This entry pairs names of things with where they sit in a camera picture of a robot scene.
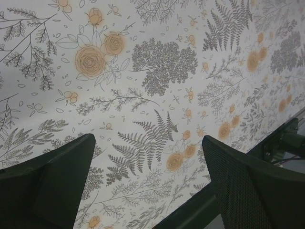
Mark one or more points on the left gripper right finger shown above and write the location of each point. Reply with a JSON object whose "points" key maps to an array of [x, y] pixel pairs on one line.
{"points": [[252, 193]]}

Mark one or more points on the floral table mat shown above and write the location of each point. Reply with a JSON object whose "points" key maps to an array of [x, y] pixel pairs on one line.
{"points": [[149, 78]]}

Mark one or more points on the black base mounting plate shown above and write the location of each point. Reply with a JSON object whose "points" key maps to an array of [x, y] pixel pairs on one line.
{"points": [[201, 209]]}

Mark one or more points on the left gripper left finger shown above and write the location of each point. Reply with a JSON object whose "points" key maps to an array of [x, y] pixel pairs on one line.
{"points": [[45, 192]]}

